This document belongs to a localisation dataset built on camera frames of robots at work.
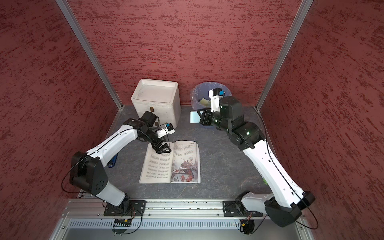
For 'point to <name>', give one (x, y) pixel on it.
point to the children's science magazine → (181, 165)
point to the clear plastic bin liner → (199, 95)
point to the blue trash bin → (201, 90)
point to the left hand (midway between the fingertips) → (165, 147)
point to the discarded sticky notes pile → (207, 103)
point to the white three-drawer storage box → (161, 97)
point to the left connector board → (122, 222)
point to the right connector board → (247, 226)
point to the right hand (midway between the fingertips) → (197, 114)
